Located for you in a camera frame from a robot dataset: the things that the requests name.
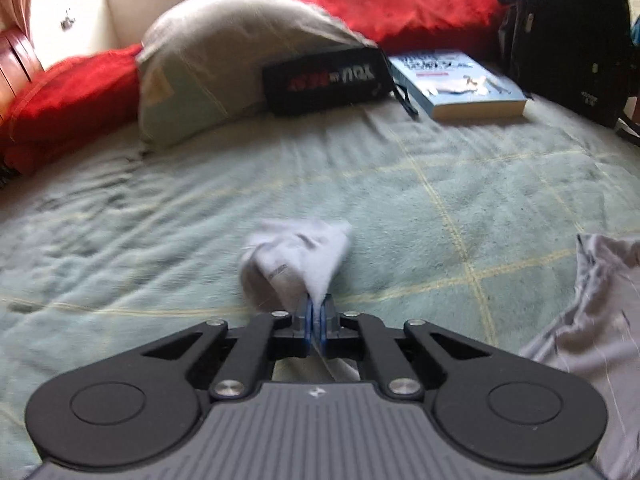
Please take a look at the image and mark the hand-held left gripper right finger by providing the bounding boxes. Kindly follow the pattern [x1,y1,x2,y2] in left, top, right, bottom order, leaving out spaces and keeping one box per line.
[314,294,488,401]

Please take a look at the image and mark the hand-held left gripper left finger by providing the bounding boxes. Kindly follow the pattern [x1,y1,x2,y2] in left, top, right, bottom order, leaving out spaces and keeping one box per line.
[142,296,313,401]

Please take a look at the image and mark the light grey pants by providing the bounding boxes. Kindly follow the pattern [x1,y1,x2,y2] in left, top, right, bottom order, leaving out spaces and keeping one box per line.
[240,219,640,480]

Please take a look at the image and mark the green checked bed blanket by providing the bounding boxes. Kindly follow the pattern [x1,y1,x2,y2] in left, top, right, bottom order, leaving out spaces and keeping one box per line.
[0,92,640,480]

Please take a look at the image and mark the black pencil pouch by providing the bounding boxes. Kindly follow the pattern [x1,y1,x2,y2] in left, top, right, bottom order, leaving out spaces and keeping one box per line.
[262,45,418,121]

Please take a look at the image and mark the blue paperback book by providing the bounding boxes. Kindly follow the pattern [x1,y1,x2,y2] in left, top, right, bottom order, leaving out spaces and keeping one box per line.
[387,49,528,122]

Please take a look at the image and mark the grey pillow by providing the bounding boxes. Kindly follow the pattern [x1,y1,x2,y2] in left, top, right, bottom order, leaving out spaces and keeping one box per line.
[136,0,381,148]

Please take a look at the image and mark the red quilt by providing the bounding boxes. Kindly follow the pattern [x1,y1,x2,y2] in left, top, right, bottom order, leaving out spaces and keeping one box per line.
[285,0,508,58]

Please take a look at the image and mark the red pillow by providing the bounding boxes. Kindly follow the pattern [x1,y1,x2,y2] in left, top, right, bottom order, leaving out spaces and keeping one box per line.
[0,44,146,176]

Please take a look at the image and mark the black backpack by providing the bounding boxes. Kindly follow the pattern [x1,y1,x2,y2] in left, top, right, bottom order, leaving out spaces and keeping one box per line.
[497,0,640,148]

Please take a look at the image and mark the wooden headboard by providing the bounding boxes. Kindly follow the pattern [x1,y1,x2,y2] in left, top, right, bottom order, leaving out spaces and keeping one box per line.
[0,27,43,126]

